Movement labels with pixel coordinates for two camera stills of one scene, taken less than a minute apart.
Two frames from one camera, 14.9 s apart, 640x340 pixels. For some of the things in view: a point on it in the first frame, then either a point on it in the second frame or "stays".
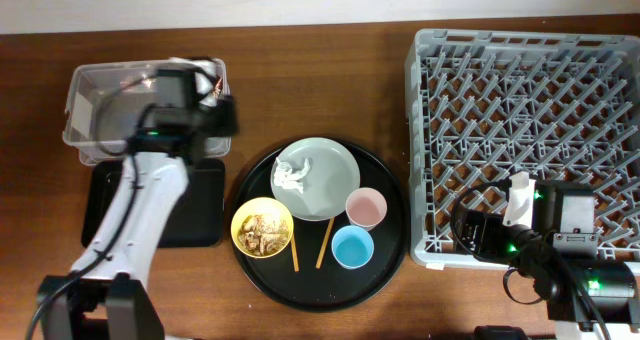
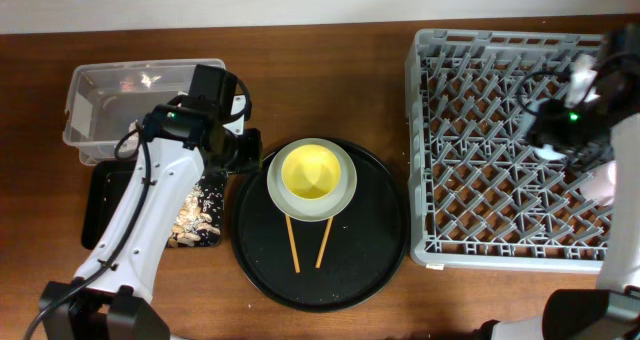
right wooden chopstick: [327, 234] stays
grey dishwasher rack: [484, 105] stays
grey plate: [314, 177] stays
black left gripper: [224, 116] → [253, 158]
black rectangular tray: [197, 219] stays
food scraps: [260, 237] → [190, 223]
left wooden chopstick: [294, 253] stays
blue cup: [352, 247] → [547, 152]
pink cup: [365, 207] → [600, 185]
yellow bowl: [262, 227] → [310, 172]
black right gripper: [489, 225] → [542, 129]
